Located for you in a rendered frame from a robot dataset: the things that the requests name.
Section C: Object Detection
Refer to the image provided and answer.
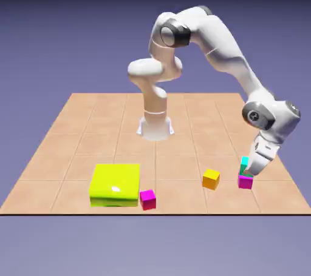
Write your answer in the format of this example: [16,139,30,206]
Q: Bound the large yellow box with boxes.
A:
[89,163,141,208]

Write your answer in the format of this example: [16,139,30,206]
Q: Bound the small magenta cube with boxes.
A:
[139,189,157,211]
[238,175,254,190]

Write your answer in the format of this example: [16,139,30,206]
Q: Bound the small orange cube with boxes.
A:
[202,168,221,190]

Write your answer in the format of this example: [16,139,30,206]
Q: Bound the small cyan cube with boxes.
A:
[239,156,254,178]

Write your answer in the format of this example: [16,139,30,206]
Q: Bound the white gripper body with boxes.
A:
[246,148,275,177]

